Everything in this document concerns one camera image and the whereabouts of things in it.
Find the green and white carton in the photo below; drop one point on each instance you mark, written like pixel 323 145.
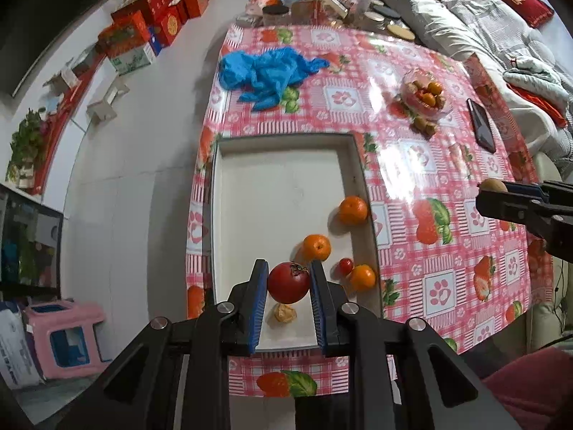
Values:
pixel 131 59

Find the clear glass bowl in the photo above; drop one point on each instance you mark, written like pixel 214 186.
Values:
pixel 409 105

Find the glass display cabinet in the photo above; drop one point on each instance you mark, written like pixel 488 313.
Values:
pixel 29 242

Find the green fruit in bowl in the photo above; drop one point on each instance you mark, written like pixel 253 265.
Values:
pixel 418 84

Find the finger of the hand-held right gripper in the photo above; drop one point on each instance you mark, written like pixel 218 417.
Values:
pixel 506 206
pixel 528 189

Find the small orange fruit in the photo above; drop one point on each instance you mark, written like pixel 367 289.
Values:
pixel 317 247
pixel 362 277

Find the round metal tin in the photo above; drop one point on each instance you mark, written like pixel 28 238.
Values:
pixel 373 19

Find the brown nut in bowl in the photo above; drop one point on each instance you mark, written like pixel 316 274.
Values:
pixel 441 103

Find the red cherry tomato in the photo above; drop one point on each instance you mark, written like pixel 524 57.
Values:
pixel 344 266

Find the large orange mandarin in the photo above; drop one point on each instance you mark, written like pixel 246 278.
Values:
pixel 353 210

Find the black smartphone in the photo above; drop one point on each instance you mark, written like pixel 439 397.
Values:
pixel 481 125

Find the white printed bag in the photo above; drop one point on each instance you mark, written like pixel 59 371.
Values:
pixel 15 349

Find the white rectangular tray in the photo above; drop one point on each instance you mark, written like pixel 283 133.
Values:
pixel 268 197

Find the stack of red gift boxes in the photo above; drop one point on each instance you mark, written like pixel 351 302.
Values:
pixel 161 9

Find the green-brown round fruit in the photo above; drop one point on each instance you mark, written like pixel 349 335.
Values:
pixel 420 122

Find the blue disposable gloves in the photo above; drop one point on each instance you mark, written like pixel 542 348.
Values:
pixel 264 74

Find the tan fruit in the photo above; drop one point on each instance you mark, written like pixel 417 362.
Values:
pixel 492 185

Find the green potted plant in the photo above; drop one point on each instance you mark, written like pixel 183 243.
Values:
pixel 27 143

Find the red folded cloth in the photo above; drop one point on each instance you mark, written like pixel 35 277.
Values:
pixel 544 105

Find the dried husk physalis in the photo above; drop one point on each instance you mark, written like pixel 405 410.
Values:
pixel 284 313

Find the white cardboard stand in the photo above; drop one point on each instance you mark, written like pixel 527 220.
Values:
pixel 65 75
pixel 106 101

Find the brown walnut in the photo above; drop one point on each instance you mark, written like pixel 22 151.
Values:
pixel 431 129

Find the person's red trouser leg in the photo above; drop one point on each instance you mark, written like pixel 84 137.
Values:
pixel 528 394

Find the round wooden coaster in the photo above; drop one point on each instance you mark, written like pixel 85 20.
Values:
pixel 399 31

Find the red embroidered cushion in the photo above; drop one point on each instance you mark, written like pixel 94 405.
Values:
pixel 521 1

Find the pink plastic stool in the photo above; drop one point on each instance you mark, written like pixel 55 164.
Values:
pixel 58 313

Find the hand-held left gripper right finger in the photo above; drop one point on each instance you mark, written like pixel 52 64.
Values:
pixel 320 313

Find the small orange kumquat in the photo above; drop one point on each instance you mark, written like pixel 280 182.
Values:
pixel 434 88
pixel 428 99

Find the dark lid jar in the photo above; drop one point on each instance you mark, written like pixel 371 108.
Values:
pixel 275 15

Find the red tomato with stem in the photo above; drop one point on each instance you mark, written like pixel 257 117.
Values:
pixel 288 283

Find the grey quilt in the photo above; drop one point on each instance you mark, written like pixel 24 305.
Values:
pixel 470 27

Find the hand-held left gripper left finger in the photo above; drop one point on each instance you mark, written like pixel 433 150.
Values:
pixel 254 313

